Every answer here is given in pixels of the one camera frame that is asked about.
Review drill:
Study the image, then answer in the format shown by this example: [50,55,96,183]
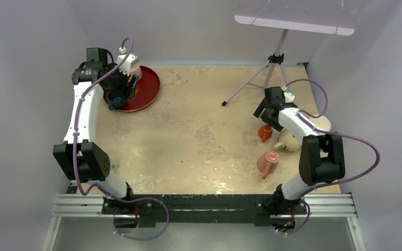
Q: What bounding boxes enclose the dark blue mug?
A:
[107,93,127,110]

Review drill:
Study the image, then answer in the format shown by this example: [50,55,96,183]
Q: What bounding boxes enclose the white pinkish mug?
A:
[130,62,142,81]

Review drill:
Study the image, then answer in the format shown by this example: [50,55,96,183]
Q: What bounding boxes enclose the small orange mug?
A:
[258,125,273,142]

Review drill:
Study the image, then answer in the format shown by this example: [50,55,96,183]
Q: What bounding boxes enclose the beige mug sideways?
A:
[271,129,302,152]

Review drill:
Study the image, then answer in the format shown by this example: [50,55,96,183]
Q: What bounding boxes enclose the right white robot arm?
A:
[253,87,345,215]

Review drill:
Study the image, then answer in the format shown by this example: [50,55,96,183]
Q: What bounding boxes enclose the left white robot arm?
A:
[52,46,139,214]

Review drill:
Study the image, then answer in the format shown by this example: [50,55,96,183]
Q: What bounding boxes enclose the pink salmon mug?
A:
[256,151,279,179]

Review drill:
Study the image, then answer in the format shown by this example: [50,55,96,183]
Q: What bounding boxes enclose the cream upside down mug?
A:
[308,114,332,132]

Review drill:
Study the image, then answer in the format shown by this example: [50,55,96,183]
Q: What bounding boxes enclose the round red lacquer tray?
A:
[115,65,161,112]

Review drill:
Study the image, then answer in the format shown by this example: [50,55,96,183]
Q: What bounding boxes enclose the white tripod stand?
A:
[221,29,302,107]

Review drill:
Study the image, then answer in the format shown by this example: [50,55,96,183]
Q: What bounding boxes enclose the white overhead light panel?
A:
[234,0,363,36]

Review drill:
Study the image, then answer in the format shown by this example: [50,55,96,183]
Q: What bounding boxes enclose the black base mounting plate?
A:
[102,194,307,227]

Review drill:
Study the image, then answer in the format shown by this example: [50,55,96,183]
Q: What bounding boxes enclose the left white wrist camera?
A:
[116,47,139,75]

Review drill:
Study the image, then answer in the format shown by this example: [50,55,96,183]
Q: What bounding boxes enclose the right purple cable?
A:
[283,78,381,236]

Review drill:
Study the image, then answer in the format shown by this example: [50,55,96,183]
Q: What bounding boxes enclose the purple cable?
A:
[72,37,170,242]
[283,78,381,236]

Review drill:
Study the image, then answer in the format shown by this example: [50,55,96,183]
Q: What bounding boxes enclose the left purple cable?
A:
[72,37,170,242]

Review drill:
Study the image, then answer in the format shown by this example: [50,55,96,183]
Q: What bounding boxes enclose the aluminium frame rail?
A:
[42,192,366,250]

